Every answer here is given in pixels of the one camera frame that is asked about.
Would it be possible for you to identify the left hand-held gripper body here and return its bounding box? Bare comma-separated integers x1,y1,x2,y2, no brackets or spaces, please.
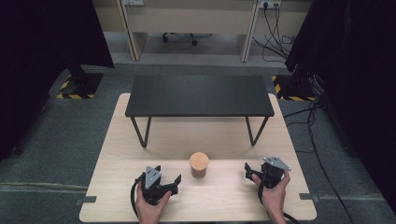
136,165,179,206

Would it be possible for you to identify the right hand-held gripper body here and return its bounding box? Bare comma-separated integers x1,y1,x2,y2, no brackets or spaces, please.
252,156,292,189

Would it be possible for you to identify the person's right hand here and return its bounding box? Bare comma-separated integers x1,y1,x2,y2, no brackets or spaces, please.
251,170,291,224

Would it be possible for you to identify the person's left hand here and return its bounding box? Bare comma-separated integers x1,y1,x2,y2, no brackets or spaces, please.
134,181,173,224

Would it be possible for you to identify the grey tape strip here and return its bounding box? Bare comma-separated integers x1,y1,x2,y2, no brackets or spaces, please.
298,192,320,202
75,195,98,206

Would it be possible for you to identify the black stand with striped base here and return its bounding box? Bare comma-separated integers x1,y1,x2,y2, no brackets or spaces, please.
55,62,105,100
271,63,319,103

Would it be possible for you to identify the black low shelf table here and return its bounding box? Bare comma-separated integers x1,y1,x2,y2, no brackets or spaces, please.
124,74,276,149

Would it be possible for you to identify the dark curtain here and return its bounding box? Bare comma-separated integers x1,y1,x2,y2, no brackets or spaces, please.
0,0,115,162
284,0,396,216

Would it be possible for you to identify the black office chair base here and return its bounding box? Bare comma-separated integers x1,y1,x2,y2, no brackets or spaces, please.
161,32,199,48

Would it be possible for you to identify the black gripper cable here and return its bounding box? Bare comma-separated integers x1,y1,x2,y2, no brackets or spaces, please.
130,173,147,218
257,178,301,224

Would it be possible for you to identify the black floor cable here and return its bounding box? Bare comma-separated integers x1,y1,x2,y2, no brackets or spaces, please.
282,101,357,224

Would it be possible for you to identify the bundle of black power cables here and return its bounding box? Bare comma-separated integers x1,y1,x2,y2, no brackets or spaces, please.
251,3,297,63

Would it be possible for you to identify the white wall power outlet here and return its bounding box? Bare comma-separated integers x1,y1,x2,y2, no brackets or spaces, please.
257,0,283,10

